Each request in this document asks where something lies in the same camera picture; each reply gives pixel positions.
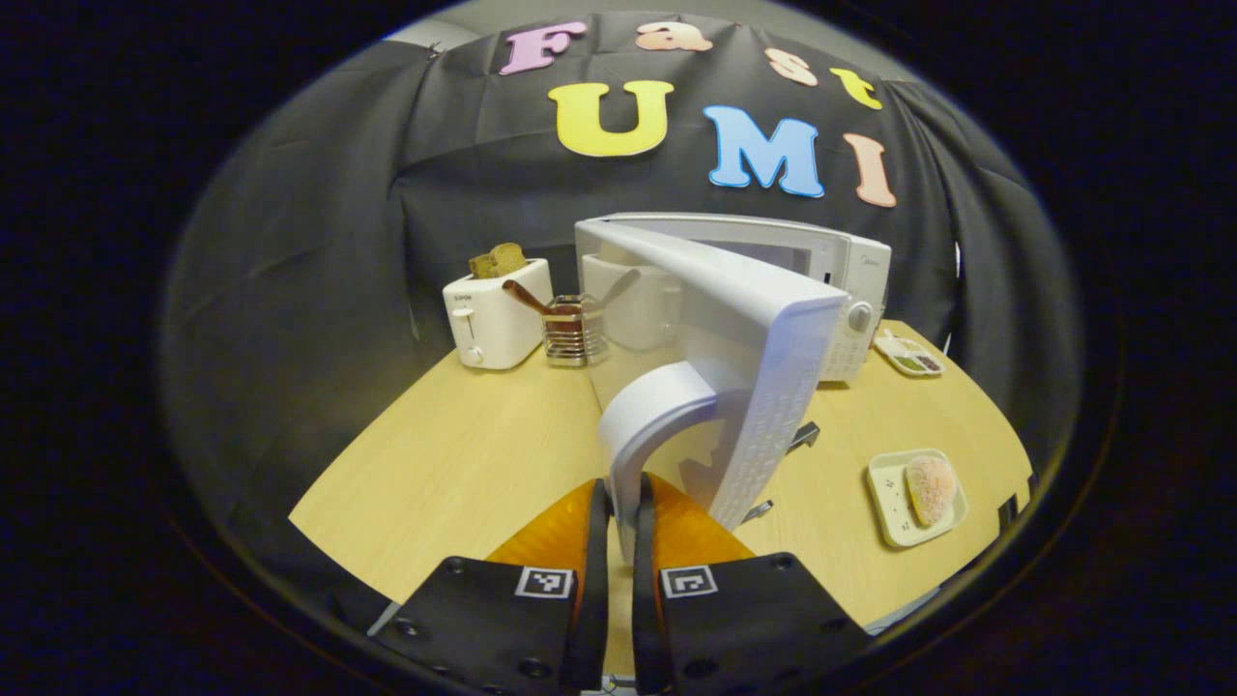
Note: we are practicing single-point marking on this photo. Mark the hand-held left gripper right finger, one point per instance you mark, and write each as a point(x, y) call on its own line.
point(649, 628)

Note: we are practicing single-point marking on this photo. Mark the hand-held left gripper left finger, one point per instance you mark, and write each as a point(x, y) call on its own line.
point(591, 619)

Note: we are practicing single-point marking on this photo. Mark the pink sugared bread bun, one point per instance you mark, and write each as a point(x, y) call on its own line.
point(931, 488)

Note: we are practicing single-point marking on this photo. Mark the white microwave oven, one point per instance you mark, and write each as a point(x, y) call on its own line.
point(773, 319)

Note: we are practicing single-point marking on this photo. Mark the small white square plate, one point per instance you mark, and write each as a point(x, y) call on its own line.
point(887, 498)

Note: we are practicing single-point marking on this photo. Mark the glass utensil holder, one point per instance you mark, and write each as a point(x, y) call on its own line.
point(572, 333)

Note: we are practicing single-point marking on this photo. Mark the white toaster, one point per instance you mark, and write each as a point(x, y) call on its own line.
point(493, 324)

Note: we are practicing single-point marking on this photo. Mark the brown wooden spoon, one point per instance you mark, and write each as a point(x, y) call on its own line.
point(527, 296)

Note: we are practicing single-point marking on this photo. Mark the pile of green beans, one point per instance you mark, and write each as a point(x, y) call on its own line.
point(906, 364)

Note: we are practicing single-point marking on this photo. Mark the brown toast slice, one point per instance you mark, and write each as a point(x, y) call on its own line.
point(510, 257)
point(483, 266)

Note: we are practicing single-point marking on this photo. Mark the pile of pale yellow beans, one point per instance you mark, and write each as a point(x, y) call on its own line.
point(897, 345)

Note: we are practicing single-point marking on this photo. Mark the white divided dish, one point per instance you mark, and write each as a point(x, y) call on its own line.
point(908, 353)

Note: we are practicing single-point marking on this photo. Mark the black backdrop cloth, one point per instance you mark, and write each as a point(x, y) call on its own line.
point(290, 290)

